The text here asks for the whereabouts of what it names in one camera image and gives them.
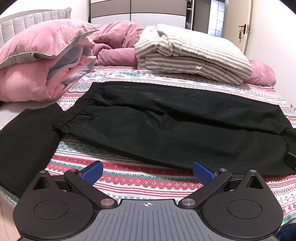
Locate patterned red green bedsheet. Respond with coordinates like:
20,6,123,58
1,65,296,223

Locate pink and grey fleece blanket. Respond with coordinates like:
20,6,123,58
0,38,97,103

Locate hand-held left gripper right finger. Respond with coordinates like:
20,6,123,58
178,161,263,207

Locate white wardrobe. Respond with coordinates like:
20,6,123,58
89,0,193,30

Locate pink pillow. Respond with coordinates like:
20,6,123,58
0,19,100,70

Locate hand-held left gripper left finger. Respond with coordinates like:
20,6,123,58
31,161,118,208

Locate mauve duvet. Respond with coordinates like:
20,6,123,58
87,20,277,85

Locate black pants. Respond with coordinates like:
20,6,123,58
51,81,296,176

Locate door handle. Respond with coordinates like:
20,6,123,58
238,24,248,39

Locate folded black garment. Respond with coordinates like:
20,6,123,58
0,103,66,198

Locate glass panel window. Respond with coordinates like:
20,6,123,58
208,0,226,37

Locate grey quilted headboard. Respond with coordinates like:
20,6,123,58
0,7,72,48

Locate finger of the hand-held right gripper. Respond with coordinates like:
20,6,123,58
286,152,296,172

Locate cream door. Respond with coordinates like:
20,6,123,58
222,0,251,40

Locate striped beige duvet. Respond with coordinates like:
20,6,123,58
134,23,252,84

